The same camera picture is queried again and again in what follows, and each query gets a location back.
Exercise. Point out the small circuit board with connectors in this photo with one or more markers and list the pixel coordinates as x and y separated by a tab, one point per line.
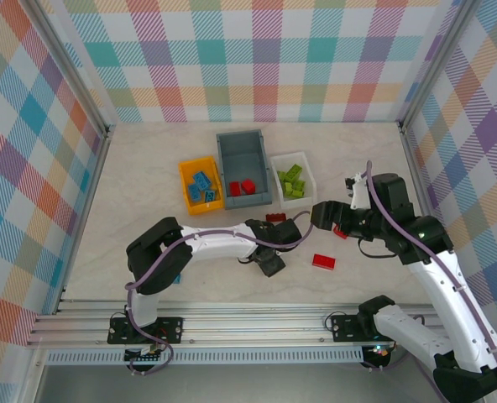
148	359

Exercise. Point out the red lego window frame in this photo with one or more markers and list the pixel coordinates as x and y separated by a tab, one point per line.
275	217

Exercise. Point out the white plastic bin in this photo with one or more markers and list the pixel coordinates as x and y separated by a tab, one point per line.
292	203

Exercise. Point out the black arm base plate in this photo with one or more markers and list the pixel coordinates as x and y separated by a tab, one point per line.
343	329
173	329

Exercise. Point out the orange plastic bin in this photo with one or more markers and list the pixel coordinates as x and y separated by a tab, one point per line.
208	210

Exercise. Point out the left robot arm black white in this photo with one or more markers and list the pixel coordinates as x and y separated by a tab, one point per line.
219	249

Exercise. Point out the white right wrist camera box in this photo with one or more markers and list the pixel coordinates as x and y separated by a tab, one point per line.
359	192

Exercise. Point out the small green lego brick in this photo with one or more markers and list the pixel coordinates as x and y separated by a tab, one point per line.
301	184

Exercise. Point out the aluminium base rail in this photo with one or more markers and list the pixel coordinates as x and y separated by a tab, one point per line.
252	323

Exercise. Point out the aluminium frame post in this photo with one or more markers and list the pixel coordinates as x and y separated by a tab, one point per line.
69	63
437	63

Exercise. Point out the small circuit board with lights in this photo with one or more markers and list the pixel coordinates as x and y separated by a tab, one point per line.
380	352

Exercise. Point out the grey plastic bin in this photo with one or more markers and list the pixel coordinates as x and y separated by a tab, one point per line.
244	161

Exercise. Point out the aluminium side rail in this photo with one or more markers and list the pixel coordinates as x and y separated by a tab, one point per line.
421	189
92	189

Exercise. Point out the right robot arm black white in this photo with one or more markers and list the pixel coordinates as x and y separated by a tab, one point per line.
408	331

